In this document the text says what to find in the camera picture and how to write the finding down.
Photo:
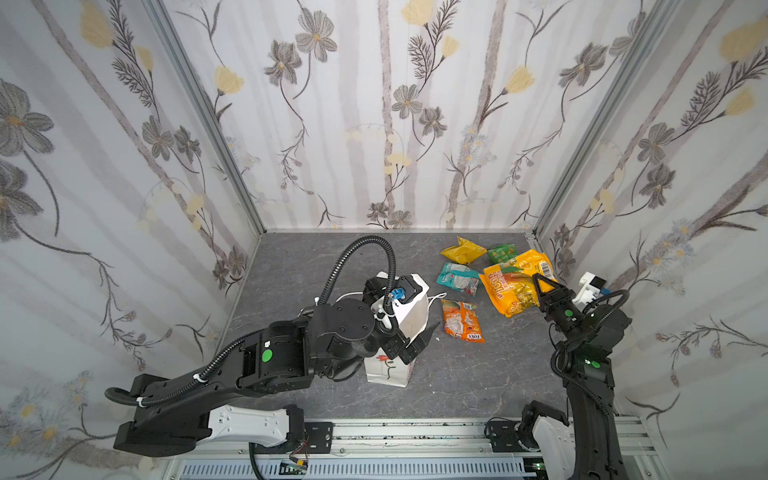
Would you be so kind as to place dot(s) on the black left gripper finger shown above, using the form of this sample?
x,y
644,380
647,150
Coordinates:
x,y
424,338
409,353

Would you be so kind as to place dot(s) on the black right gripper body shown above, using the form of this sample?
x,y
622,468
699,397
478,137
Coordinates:
x,y
555,302

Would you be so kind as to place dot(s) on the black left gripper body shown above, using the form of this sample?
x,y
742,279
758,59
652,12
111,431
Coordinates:
x,y
405,346

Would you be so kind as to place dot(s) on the large yellow snack packet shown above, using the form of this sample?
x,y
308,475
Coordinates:
x,y
510,284

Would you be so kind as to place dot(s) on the white printed paper bag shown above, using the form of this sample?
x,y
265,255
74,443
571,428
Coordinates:
x,y
379,369

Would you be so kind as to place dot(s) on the orange snack packet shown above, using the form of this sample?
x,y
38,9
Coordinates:
x,y
460,321

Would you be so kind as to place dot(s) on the green snack packet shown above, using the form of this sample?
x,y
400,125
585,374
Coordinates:
x,y
502,253

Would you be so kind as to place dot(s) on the teal snack packet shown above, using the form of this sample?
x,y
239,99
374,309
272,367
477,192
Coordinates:
x,y
459,278

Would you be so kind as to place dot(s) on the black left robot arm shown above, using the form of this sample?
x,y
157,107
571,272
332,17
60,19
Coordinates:
x,y
173,415

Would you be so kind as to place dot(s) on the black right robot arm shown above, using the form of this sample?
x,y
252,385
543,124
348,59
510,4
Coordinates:
x,y
582,443

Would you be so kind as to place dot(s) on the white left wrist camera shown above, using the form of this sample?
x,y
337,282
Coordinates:
x,y
409,304

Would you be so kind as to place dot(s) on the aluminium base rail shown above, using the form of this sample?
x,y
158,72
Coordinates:
x,y
410,438

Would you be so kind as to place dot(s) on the white slotted cable duct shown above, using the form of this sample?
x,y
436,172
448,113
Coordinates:
x,y
371,468

